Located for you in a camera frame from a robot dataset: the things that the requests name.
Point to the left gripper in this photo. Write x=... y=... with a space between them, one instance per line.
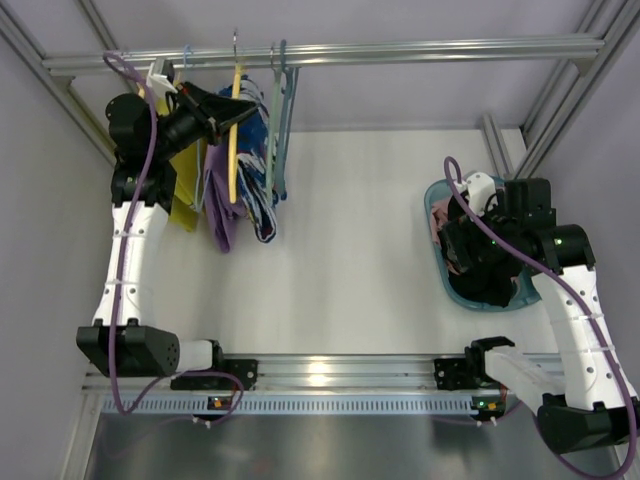
x=206 y=117

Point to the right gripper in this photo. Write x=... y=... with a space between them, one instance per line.
x=460 y=248

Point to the yellow hanger with trousers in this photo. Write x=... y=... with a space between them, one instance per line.
x=233 y=135

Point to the blue white patterned trousers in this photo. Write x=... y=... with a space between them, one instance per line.
x=251 y=181

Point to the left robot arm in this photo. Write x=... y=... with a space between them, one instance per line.
x=122 y=340

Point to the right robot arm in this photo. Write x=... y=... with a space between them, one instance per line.
x=497 y=239

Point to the green empty hanger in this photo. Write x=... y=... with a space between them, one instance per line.
x=274 y=119

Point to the teal blue empty hanger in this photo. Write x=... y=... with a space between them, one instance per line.
x=288 y=101

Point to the light blue hanger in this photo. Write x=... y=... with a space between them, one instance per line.
x=198 y=202

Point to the pink garment in basket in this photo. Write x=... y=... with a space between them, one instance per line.
x=438 y=218

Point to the mustard yellow garment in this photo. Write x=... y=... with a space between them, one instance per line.
x=186 y=164

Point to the teal plastic basket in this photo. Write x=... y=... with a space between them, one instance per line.
x=436 y=200

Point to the purple garment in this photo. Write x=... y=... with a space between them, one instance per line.
x=222 y=215

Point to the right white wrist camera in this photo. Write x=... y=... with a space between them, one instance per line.
x=478 y=189

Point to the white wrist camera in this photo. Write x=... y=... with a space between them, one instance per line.
x=478 y=189
x=160 y=77

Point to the aluminium hanging rail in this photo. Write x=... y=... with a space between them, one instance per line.
x=571 y=46

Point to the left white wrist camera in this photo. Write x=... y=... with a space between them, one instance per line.
x=160 y=77

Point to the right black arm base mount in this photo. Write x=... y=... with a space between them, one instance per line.
x=455 y=374

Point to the slotted grey cable duct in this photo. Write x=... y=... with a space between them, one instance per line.
x=254 y=403

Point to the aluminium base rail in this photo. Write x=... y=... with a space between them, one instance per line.
x=345 y=373

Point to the left aluminium frame post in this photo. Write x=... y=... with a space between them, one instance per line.
x=39 y=32

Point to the aluminium frame post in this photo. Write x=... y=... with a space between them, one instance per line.
x=566 y=92
x=39 y=32

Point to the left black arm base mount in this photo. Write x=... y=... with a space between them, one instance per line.
x=245 y=370

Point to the right aluminium frame post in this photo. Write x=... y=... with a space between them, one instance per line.
x=566 y=92

